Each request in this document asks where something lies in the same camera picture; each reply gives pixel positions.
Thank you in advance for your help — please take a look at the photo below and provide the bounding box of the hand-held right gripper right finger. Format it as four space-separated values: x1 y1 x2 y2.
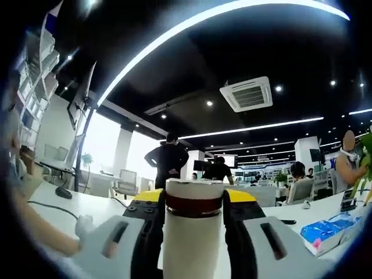
223 188 329 279

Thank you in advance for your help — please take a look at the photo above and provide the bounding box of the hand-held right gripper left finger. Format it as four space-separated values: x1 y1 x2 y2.
77 188 166 279

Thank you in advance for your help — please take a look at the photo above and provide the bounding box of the white water cup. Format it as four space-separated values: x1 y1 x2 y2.
162 211 225 279

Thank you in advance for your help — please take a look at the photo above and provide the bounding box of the white brown cup lid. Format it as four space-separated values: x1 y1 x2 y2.
164 178 225 218

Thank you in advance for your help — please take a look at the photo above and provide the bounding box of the white table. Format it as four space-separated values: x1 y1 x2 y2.
27 180 372 279

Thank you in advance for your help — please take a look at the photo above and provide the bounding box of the black computer mouse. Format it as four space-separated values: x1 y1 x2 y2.
55 186 73 200

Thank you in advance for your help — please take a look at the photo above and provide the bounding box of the blue tissue pack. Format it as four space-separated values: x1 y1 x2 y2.
299 212 364 258

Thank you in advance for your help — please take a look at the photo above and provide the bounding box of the white mesh office chair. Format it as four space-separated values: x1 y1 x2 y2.
113 169 139 200

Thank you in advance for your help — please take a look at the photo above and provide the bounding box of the grey office chair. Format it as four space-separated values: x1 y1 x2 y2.
288 178 315 205

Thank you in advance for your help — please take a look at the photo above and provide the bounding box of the small potted plant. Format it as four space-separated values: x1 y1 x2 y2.
81 153 94 173
274 171 289 187

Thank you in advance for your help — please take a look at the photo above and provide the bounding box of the black monitor pole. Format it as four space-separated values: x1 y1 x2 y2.
74 104 97 193

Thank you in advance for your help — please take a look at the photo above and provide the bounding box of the green leafy plant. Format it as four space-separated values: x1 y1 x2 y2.
350 136 372 205

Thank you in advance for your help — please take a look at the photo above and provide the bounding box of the monitor on stand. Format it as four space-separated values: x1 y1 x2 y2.
66 60 98 131

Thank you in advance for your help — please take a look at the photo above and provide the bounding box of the straight ceiling light strip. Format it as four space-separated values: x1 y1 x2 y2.
177 117 325 141

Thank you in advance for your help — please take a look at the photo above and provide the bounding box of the ceiling air conditioner vent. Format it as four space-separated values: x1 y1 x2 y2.
219 76 274 114

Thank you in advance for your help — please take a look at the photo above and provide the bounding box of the curved ceiling light strip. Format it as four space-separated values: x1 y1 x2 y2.
97 0 351 107

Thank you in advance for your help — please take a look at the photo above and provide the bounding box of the black mouse cable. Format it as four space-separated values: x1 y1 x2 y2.
28 200 80 221

